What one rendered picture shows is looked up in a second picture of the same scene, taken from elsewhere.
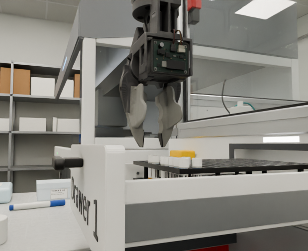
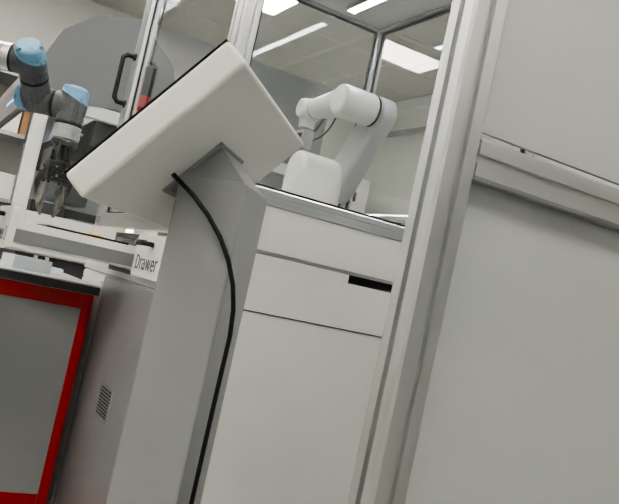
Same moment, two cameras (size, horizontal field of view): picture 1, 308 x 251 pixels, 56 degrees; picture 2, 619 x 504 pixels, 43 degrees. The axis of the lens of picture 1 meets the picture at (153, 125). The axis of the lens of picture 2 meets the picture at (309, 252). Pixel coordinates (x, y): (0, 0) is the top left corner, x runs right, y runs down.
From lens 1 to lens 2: 1.85 m
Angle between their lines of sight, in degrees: 6
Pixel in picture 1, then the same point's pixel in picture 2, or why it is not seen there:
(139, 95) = (43, 187)
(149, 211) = (25, 233)
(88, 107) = (25, 175)
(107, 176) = (12, 215)
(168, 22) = (64, 155)
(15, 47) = not seen: outside the picture
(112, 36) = not seen: hidden behind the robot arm
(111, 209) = (11, 227)
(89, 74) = (35, 140)
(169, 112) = (59, 200)
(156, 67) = (52, 176)
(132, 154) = not seen: hidden behind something
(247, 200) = (71, 242)
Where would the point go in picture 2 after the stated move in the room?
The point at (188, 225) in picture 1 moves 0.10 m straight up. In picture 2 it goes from (41, 243) to (50, 206)
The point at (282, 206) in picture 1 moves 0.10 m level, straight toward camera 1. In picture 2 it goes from (88, 250) to (67, 246)
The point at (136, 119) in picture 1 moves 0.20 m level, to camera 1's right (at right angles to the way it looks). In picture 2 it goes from (39, 199) to (112, 215)
